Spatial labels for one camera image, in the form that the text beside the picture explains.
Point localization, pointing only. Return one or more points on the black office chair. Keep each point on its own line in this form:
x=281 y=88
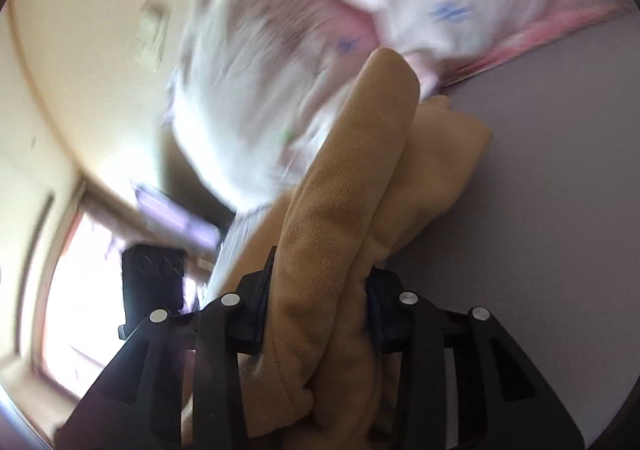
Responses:
x=152 y=280

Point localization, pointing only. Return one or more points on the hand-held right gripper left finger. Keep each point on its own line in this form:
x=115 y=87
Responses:
x=256 y=306

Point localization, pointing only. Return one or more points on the white printed blanket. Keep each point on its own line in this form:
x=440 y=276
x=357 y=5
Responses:
x=280 y=80

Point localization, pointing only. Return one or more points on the bright window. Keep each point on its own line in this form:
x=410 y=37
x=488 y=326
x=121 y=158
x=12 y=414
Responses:
x=82 y=290

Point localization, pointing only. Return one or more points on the tan fleece garment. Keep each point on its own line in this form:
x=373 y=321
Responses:
x=340 y=210

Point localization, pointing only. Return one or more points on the wall switch plate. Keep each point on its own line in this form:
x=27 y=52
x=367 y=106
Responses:
x=152 y=33

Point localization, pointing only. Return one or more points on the pink quilt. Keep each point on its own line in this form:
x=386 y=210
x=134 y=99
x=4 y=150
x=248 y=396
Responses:
x=530 y=40

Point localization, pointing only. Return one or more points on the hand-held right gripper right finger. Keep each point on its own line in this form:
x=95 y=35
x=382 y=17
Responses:
x=385 y=315

